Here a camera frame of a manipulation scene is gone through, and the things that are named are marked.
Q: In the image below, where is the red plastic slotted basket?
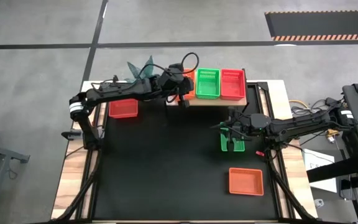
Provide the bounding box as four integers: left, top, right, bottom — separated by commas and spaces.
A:
220, 68, 247, 101
108, 98, 139, 119

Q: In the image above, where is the yellow cable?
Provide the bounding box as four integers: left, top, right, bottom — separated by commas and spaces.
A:
288, 99, 308, 108

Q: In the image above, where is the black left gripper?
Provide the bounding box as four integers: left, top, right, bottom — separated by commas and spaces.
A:
177, 74, 196, 109

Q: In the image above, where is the black metal table frame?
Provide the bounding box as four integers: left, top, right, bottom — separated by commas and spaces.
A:
50, 79, 319, 224

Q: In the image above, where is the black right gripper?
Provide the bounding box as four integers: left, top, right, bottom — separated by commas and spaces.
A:
210, 112, 252, 153

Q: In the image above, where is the green plastic slotted basket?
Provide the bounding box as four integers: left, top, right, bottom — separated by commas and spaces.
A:
219, 125, 246, 152
195, 68, 221, 100

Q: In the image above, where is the white cardboard box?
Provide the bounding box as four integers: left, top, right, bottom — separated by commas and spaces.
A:
302, 148, 338, 194

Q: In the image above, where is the grey cable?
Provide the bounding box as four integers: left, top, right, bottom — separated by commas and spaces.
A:
290, 98, 335, 118

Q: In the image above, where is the wooden shelf with black legs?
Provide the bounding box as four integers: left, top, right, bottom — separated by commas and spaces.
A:
164, 67, 248, 108

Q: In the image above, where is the orange plastic slotted basket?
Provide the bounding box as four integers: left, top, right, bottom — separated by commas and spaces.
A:
173, 68, 196, 102
228, 167, 265, 197

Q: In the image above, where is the black table mat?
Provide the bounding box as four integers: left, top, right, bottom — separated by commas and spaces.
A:
92, 81, 280, 221

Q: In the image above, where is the black hazard-striped floor mat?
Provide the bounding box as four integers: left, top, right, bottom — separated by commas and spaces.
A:
264, 10, 358, 42

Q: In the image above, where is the artificial plant in white pot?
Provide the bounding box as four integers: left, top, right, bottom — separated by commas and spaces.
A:
126, 55, 163, 84

